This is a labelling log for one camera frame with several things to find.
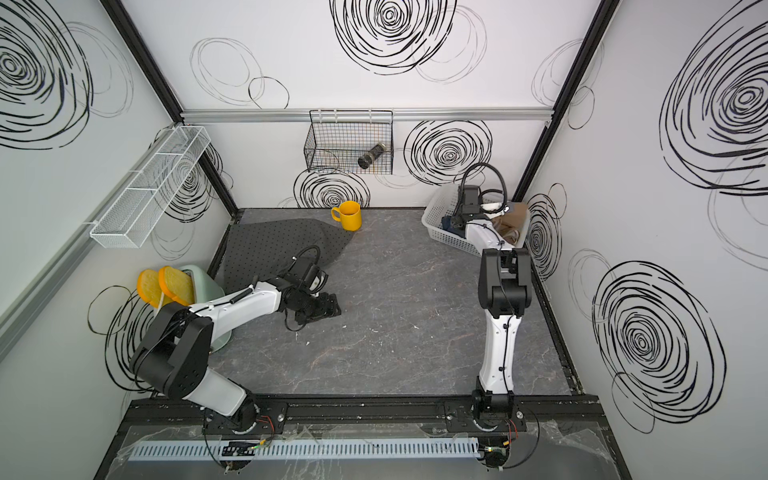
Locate dark cylindrical bottle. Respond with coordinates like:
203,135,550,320
357,143,386,170

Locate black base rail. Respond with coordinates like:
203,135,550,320
118,392,604,437

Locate right toast slice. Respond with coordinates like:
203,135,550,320
158,266,195,306

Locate blue denim skirt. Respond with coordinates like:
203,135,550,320
441,215,466,238

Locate black wire wall basket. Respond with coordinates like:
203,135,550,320
303,109,395,175

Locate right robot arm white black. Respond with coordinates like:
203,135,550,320
449,163,533,430

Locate white wire wall shelf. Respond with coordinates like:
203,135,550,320
89,125,212,249

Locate yellow mug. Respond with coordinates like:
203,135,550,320
331,201,362,232

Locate mint green toaster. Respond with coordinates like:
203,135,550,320
181,264,232,354

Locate dark perforated mat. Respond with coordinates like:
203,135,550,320
223,218,354,294

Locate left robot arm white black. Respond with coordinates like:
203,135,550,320
130,245,342,434

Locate white slotted cable duct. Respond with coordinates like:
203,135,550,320
128,438,481,462

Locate white perforated plastic basket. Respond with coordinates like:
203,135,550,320
421,183,532,258

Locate tan brown skirt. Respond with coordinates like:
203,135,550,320
491,202,529,247

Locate left toast slice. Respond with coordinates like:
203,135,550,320
137,269,165,309

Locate toast slice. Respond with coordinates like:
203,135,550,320
158,266,195,306
137,269,165,309

